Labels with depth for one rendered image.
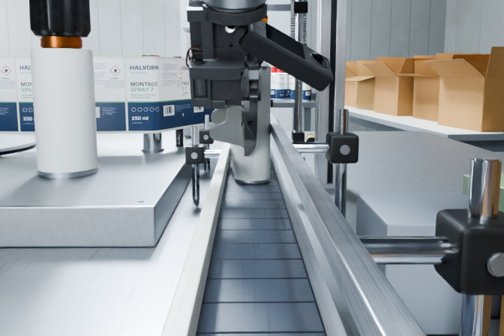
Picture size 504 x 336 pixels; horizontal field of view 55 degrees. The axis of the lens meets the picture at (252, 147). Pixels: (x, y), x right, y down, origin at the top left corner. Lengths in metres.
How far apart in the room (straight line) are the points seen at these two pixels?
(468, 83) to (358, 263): 2.31
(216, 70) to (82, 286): 0.26
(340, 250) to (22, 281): 0.40
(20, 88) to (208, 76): 0.54
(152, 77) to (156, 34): 3.81
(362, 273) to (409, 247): 0.05
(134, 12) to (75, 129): 4.08
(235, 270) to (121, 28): 4.48
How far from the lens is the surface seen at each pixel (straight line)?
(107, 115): 0.98
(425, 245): 0.22
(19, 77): 1.03
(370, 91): 3.65
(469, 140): 2.31
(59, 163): 0.77
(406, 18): 5.21
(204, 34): 0.55
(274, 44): 0.54
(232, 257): 0.41
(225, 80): 0.56
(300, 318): 0.32
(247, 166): 0.67
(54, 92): 0.76
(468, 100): 2.47
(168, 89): 1.00
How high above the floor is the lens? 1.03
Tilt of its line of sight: 8 degrees down
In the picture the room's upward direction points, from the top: straight up
